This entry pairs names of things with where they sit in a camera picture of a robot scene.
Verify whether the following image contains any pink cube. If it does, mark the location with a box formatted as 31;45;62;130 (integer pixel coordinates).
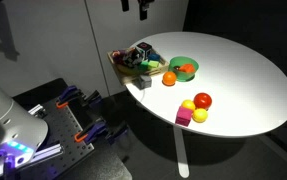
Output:
175;106;193;126

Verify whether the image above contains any blue block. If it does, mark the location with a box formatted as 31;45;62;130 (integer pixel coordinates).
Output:
148;53;160;61

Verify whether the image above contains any yellow banana toy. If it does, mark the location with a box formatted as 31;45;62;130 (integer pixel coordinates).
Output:
116;64;142;75

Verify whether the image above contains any red tomato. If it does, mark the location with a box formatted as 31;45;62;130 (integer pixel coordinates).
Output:
194;93;212;109

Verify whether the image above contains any orange ball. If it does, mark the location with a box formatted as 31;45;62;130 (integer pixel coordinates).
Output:
162;71;177;86

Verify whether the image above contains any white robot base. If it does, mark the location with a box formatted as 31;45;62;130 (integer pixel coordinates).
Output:
0;88;48;176

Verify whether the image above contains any purple toy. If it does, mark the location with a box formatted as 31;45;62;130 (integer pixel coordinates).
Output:
111;50;126;64

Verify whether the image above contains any wooden tray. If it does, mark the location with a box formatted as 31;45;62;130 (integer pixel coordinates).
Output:
107;48;169;85

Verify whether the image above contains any purple clamp lower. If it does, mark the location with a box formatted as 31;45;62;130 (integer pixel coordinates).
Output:
74;119;128;144

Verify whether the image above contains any green block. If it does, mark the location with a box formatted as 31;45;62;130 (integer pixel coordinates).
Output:
139;60;159;71

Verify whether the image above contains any purple clamp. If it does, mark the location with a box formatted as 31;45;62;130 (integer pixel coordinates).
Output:
56;85;102;109
74;119;128;144

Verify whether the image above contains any purple clamp upper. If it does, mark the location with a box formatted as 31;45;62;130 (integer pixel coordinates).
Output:
56;85;102;109

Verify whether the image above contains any black and white ball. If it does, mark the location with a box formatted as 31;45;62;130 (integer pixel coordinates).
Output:
123;49;143;68

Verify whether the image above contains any yellow ball front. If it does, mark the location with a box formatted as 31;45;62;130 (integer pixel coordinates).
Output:
192;108;208;123

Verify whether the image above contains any green plastic bowl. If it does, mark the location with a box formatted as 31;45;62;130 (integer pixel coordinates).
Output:
168;56;199;82

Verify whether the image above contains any white table leg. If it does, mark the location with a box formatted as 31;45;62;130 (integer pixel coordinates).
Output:
173;126;190;178

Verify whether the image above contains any black cube with red symbol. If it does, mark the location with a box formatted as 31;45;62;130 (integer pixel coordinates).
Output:
136;42;152;59

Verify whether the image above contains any perforated metal breadboard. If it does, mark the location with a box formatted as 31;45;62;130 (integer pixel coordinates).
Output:
18;100;94;180

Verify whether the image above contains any small grey cube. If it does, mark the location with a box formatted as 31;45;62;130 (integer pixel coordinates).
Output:
138;75;152;89

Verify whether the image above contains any yellow ball near cube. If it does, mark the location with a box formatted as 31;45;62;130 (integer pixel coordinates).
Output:
181;99;196;111

